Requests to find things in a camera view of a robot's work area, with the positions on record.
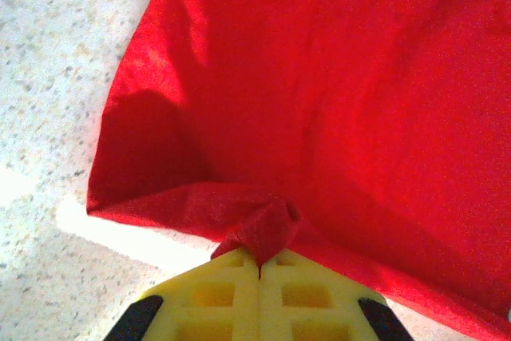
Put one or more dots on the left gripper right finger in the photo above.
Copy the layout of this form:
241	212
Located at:
319	305

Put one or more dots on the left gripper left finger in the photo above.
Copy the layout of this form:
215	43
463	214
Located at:
207	305

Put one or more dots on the red t-shirt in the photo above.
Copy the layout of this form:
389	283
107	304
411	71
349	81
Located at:
319	97

